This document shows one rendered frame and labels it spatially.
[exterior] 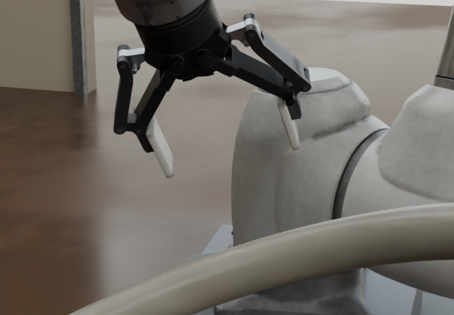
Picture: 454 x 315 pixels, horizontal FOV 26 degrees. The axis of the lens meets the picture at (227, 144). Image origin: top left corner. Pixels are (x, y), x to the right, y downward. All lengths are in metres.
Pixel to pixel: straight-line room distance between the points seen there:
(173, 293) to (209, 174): 3.68
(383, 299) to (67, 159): 3.40
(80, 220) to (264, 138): 2.76
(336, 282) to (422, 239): 0.63
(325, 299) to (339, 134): 0.20
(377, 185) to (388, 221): 0.48
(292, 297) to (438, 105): 0.30
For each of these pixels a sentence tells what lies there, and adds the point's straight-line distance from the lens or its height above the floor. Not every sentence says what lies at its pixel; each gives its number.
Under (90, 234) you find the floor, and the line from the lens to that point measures 3.67.
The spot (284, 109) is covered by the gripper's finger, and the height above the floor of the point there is 1.15.
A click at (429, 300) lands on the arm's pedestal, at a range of 1.40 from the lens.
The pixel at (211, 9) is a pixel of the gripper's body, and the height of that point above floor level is 1.26.
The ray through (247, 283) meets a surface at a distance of 0.58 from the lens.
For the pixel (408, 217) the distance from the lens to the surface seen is 0.53.
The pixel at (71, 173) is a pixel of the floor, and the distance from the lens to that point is 4.33.
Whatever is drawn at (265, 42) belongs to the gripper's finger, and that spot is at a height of 1.23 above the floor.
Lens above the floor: 1.41
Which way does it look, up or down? 18 degrees down
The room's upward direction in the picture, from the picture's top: straight up
